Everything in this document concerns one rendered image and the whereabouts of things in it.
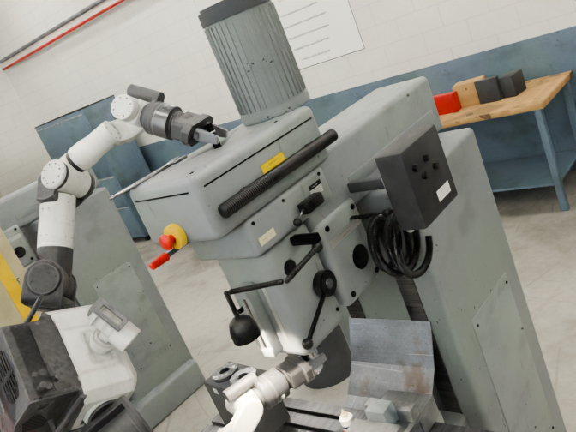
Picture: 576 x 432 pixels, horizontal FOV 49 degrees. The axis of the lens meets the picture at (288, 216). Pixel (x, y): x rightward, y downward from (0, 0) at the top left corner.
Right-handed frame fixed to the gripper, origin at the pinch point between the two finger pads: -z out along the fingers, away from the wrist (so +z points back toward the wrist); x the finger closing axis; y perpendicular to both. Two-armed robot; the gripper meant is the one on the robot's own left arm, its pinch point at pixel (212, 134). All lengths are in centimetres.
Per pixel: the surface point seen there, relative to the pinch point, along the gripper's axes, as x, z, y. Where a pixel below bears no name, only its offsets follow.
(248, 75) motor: -14.8, -1.6, 11.8
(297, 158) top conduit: -4.0, -21.9, -2.0
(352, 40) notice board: -464, 104, -93
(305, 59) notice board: -479, 156, -126
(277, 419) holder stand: -4, -26, -93
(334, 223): -13.5, -31.2, -22.6
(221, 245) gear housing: 12.4, -10.7, -22.7
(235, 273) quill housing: 8.0, -12.9, -32.9
